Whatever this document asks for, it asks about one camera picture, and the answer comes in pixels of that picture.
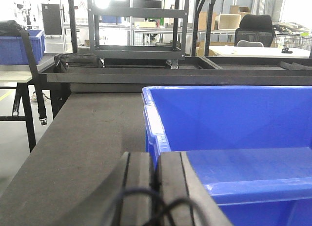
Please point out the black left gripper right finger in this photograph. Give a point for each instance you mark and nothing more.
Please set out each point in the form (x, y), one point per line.
(175, 179)

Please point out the black work table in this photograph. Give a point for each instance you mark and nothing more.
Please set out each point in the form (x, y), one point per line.
(102, 119)

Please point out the large blue plastic bin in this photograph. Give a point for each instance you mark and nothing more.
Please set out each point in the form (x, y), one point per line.
(250, 146)

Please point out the blue bin on side table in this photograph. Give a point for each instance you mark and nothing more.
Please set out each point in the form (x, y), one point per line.
(12, 50)

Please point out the white table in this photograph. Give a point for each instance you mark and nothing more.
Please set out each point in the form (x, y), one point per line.
(270, 52)

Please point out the black bag on table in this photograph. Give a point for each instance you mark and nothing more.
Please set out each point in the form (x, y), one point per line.
(66, 60)

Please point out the cardboard box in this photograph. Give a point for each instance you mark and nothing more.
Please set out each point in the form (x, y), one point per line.
(240, 10)

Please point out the black side table frame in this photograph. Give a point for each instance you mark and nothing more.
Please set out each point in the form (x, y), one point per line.
(21, 111)

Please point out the black bag with strap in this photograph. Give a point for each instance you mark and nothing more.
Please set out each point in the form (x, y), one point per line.
(10, 28)

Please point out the black metal cart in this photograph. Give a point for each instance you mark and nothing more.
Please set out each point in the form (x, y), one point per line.
(171, 54)

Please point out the black office chair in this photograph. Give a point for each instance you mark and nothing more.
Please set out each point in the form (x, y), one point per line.
(255, 28)

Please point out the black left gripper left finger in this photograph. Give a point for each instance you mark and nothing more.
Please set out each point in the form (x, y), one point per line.
(118, 200)

